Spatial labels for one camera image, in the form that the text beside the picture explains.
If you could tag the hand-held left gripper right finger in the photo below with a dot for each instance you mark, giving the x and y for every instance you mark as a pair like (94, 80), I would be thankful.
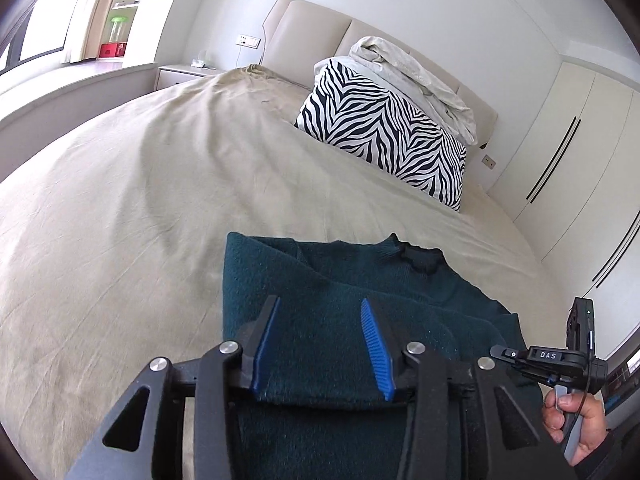
(376, 350)

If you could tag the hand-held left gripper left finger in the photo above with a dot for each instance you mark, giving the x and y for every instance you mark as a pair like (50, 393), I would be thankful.
(262, 355)

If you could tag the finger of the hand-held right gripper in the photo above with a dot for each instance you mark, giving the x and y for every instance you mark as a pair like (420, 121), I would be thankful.
(510, 355)

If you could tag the dark green knit sweater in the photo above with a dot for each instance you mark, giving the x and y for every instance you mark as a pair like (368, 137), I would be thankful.
(320, 300)

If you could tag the person's right forearm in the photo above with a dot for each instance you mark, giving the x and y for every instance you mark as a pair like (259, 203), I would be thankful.
(607, 460)

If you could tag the person's right hand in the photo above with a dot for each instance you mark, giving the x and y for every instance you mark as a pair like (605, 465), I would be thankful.
(592, 415)

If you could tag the white wardrobe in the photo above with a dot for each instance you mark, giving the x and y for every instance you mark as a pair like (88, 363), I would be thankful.
(565, 240)

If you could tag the bed with beige sheet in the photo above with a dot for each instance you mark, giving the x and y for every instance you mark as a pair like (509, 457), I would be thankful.
(150, 200)

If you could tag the zebra print pillow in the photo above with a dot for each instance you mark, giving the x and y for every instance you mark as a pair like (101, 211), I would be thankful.
(380, 130)

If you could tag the folded white duvet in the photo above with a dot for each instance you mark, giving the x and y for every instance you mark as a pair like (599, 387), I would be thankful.
(415, 75)

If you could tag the white nightstand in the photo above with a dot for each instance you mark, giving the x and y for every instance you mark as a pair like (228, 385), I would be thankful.
(175, 76)

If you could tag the white tissue box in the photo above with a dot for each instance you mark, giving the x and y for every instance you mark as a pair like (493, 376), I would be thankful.
(199, 63)

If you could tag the beige padded headboard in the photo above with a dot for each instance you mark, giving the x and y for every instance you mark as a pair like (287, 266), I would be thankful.
(310, 35)

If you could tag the white window ledge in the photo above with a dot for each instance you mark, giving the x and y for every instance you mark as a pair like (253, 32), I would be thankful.
(60, 95)

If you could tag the red box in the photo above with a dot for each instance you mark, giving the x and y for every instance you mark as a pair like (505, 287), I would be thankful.
(111, 50)

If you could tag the green lidded jar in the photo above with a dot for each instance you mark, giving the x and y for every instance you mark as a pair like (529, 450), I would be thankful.
(116, 31)

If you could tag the white open shelf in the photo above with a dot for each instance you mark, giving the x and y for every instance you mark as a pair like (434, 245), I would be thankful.
(135, 15)

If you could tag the beige curtain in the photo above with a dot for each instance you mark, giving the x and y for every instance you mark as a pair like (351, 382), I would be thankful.
(92, 15)

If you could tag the small beige wall socket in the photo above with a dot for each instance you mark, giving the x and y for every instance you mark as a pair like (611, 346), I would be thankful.
(489, 162)

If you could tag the white wall socket panel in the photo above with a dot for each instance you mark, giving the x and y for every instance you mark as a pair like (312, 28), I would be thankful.
(248, 41)

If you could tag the window with dark frame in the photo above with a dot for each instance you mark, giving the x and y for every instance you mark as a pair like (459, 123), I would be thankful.
(45, 25)

